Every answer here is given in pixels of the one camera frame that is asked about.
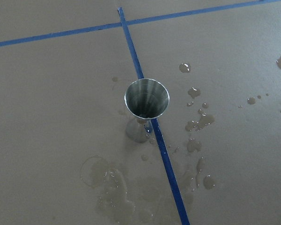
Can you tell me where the steel jigger measuring cup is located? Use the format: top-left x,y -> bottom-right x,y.
124,78 -> 170,143

